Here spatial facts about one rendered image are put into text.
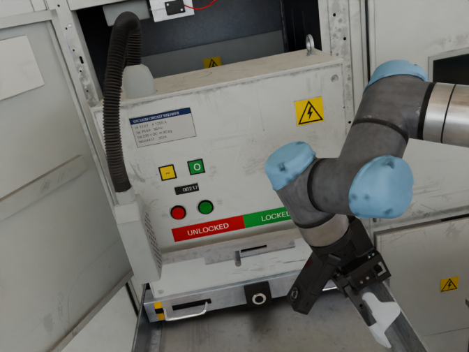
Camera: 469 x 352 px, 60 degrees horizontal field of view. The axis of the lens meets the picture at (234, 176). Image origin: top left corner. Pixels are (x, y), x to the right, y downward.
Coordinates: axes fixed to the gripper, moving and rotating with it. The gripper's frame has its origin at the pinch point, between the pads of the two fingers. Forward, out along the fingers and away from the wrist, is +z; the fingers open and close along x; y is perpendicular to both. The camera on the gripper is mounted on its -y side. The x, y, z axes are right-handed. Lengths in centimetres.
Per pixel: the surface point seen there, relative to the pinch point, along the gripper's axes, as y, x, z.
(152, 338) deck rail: -42.2, 26.2, -1.2
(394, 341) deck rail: 3.9, 5.0, 15.9
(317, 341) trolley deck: -9.5, 11.4, 11.3
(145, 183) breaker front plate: -21.9, 28.2, -33.6
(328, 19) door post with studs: 34, 47, -38
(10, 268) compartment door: -58, 33, -32
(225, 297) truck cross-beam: -22.8, 26.8, 0.7
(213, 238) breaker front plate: -17.0, 27.3, -14.5
